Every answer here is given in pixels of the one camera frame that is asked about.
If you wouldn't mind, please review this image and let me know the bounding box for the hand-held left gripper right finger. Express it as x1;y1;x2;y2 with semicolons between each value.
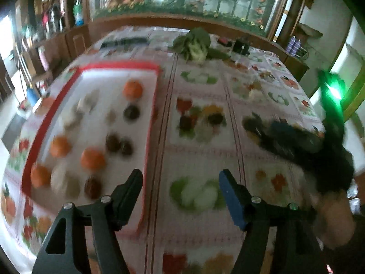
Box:
218;169;328;274

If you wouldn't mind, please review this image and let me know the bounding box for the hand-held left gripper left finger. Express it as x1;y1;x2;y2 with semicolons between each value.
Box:
31;169;144;274

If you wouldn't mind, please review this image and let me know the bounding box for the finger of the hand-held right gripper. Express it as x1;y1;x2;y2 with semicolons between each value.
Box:
268;120;324;152
242;114;303;160

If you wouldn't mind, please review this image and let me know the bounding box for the dark round fruit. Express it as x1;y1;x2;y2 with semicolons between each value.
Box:
123;105;141;121
120;140;134;156
105;134;122;152
84;177;102;199

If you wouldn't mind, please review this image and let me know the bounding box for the orange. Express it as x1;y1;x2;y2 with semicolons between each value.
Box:
50;135;72;158
30;163;52;189
81;148;107;173
123;80;143;100

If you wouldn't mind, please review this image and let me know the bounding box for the pale round fruit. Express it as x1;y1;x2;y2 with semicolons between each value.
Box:
77;93;99;112
63;110;83;129
51;163;70;192

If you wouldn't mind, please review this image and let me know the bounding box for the red rimmed white tray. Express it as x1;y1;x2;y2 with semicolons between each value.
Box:
21;61;162;236

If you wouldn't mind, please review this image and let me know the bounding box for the person's right hand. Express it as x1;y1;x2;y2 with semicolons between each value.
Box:
312;194;355;247

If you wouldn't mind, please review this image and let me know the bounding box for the fruit print tablecloth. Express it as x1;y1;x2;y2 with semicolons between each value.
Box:
0;26;327;274

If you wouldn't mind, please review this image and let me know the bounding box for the wooden chair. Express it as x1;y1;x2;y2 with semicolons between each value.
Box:
342;71;365;123

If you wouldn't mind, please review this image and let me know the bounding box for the small black box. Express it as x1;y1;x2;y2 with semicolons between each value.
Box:
232;38;251;55

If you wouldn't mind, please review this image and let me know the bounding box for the leafy green vegetable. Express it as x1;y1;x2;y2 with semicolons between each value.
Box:
168;28;229;62

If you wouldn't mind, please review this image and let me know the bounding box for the dark wooden stool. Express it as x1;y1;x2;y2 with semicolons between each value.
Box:
1;114;27;149

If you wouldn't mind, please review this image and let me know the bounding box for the blue water bottle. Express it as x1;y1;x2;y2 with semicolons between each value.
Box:
26;88;39;106

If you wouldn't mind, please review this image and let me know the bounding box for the black remote control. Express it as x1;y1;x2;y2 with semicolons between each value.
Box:
101;37;149;49

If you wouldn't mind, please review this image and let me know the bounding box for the pink thermos flask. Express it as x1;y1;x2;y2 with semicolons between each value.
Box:
38;47;49;72

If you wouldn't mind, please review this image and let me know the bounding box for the wooden shelf unit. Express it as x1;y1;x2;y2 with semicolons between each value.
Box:
14;0;92;97

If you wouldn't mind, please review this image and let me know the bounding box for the green plastic bottle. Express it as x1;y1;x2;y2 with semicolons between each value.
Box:
73;1;84;26

